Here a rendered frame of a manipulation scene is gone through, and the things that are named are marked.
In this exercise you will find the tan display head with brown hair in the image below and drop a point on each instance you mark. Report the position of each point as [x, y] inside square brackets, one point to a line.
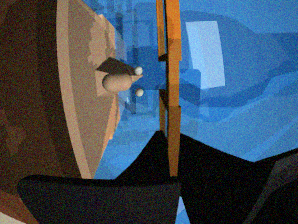
[59, 84]

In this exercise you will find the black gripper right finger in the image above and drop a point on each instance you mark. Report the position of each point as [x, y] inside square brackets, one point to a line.
[218, 188]

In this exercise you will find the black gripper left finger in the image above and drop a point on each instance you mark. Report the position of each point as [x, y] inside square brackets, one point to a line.
[144, 193]

